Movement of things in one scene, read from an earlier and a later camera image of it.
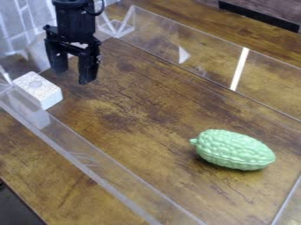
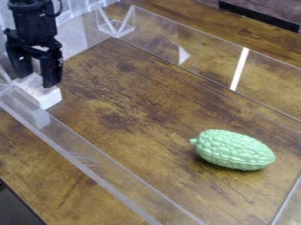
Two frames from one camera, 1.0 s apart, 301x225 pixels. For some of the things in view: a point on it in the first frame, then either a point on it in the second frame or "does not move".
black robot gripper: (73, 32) → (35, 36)
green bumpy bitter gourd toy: (233, 150) does not move
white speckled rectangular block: (37, 90) does not move
